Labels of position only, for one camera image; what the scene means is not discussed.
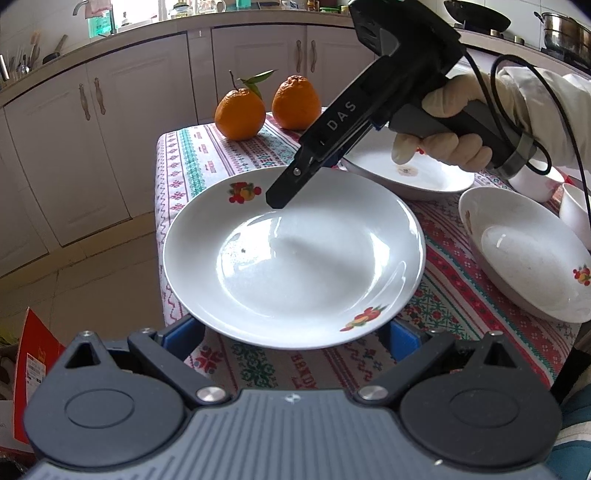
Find orange with green leaf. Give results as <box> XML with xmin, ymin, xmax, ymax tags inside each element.
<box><xmin>214</xmin><ymin>70</ymin><xmax>274</xmax><ymax>142</ymax></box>

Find red cardboard box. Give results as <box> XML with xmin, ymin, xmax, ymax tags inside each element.
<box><xmin>13</xmin><ymin>308</ymin><xmax>65</xmax><ymax>444</ymax></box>

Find steel cooking pot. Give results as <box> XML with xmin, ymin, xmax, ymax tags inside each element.
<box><xmin>534</xmin><ymin>12</ymin><xmax>591</xmax><ymax>64</ymax></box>

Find wrinkled orange without leaf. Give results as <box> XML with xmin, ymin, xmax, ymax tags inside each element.
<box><xmin>271</xmin><ymin>75</ymin><xmax>322</xmax><ymax>131</ymax></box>

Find large white fruit-pattern plate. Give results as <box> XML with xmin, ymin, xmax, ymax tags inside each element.
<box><xmin>162</xmin><ymin>168</ymin><xmax>426</xmax><ymax>350</ymax></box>

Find right hand in cream glove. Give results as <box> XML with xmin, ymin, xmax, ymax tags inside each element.
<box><xmin>390</xmin><ymin>71</ymin><xmax>518</xmax><ymax>173</ymax></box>

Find white kitchen cabinets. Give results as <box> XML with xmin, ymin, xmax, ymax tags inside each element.
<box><xmin>1</xmin><ymin>24</ymin><xmax>373</xmax><ymax>273</ymax></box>

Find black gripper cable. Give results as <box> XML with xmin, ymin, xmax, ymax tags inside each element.
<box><xmin>464</xmin><ymin>50</ymin><xmax>591</xmax><ymax>218</ymax></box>

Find black frying pan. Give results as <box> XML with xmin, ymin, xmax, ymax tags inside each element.
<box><xmin>444</xmin><ymin>1</ymin><xmax>511</xmax><ymax>34</ymax></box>

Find white ceramic bowl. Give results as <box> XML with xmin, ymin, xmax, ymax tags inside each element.
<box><xmin>559</xmin><ymin>183</ymin><xmax>591</xmax><ymax>250</ymax></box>
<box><xmin>509</xmin><ymin>166</ymin><xmax>564</xmax><ymax>203</ymax></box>

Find white deep plate fruit pattern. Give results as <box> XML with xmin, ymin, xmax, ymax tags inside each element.
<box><xmin>459</xmin><ymin>187</ymin><xmax>590</xmax><ymax>324</ymax></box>

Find white right sleeve forearm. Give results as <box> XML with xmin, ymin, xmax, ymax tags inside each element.
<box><xmin>497</xmin><ymin>67</ymin><xmax>590</xmax><ymax>171</ymax></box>

